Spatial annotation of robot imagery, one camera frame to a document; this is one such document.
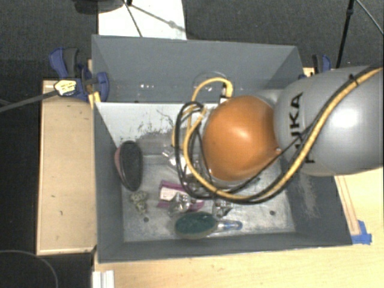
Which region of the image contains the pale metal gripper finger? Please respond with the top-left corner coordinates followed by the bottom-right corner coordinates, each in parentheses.
top-left (169, 191), bottom-right (196, 218)
top-left (212, 200), bottom-right (234, 218)

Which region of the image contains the clear and blue small bottle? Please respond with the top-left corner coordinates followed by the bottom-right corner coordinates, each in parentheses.
top-left (215, 220), bottom-right (244, 233)

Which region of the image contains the purple and white packet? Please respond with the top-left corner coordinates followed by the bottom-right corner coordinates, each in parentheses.
top-left (157, 179), bottom-right (205, 209)

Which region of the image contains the dark green oval sponge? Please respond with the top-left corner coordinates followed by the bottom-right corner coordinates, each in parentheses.
top-left (174, 211), bottom-right (218, 240)

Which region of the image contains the olive speckled small lump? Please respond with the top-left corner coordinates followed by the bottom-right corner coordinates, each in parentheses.
top-left (129, 190), bottom-right (149, 213)

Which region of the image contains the black and pink oval brush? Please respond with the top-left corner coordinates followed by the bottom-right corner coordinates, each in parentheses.
top-left (113, 140), bottom-right (145, 193)

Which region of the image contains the clear plastic cup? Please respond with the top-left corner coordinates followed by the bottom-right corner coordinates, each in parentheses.
top-left (191, 70), bottom-right (238, 96)

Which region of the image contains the pale wood board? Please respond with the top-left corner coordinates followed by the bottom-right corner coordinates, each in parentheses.
top-left (35, 79), bottom-right (98, 256)

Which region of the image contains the grey metal bin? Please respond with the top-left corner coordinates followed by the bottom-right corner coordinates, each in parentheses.
top-left (91, 34), bottom-right (353, 264)

